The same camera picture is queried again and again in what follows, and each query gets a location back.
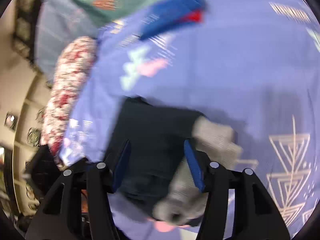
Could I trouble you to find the black pants with grey cuffs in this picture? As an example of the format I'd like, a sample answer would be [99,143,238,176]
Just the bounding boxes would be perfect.
[106,98,242,226]

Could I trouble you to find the person's right hand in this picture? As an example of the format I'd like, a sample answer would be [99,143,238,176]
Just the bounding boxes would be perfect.
[148,218,190,232]

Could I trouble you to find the purple printed bed sheet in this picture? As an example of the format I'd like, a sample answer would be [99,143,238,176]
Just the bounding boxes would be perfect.
[59,0,319,237]

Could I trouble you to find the floral bolster pillow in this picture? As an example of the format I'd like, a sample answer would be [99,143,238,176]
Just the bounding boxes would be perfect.
[41,36,97,169]

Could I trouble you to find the plaid purple pillow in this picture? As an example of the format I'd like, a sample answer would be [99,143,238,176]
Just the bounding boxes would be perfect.
[35,0,98,82]

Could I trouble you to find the folded red garment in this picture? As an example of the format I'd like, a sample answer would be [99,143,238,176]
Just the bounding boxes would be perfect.
[180,10,202,23]

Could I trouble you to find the folded blue pants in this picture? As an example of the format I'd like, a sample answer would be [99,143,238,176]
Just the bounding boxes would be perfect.
[138,0,206,41]

